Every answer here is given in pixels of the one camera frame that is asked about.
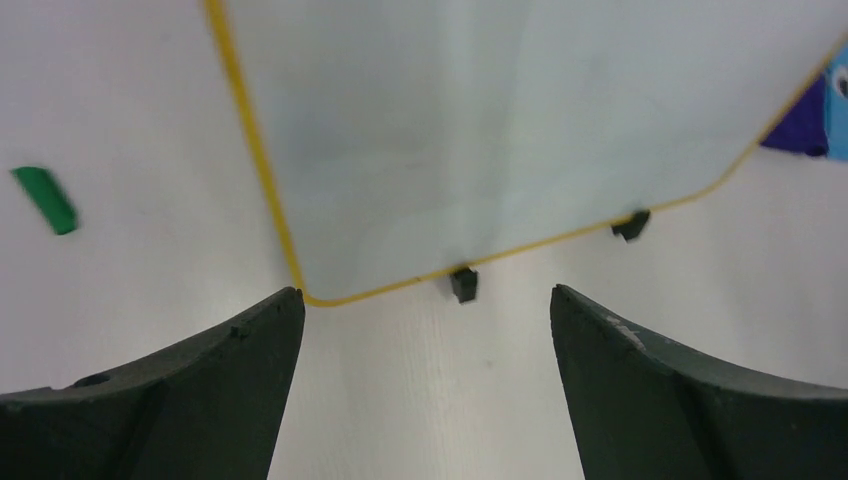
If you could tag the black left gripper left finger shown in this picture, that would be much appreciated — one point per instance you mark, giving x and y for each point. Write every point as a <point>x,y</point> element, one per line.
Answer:
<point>207,407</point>

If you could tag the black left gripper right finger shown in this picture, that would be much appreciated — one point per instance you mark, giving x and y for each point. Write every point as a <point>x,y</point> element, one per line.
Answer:
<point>643,406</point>

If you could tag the green marker cap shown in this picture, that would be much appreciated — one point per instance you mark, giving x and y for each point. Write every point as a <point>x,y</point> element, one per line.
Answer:
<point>49,197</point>

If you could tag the yellow framed whiteboard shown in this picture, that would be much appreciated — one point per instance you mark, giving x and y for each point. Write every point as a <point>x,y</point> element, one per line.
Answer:
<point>400,141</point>

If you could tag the purple towel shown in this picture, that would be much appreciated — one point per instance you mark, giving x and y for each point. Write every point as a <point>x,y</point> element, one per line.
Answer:
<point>802,130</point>

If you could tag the blue patterned cloth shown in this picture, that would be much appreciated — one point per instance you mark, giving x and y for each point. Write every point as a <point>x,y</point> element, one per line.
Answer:
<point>835,118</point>

